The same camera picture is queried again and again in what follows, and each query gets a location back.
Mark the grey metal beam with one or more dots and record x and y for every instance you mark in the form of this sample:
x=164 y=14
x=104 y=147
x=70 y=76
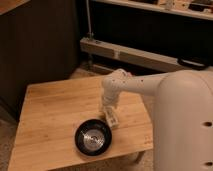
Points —
x=130 y=55

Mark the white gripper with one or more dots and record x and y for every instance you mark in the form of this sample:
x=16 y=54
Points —
x=109 y=100

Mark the wooden shelf with items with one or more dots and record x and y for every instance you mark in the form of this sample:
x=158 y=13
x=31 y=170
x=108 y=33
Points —
x=167 y=8

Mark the black ceramic bowl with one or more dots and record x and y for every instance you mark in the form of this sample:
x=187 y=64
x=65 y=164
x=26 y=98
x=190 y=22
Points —
x=93 y=137

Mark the wooden table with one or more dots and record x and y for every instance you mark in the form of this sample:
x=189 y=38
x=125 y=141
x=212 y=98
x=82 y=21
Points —
x=53 y=111

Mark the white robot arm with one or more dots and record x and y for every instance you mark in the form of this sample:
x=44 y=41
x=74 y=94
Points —
x=182 y=116

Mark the black handle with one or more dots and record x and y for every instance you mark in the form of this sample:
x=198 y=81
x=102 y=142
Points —
x=192 y=65

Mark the metal vertical pole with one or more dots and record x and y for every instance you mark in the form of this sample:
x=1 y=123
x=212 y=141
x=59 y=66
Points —
x=90 y=31

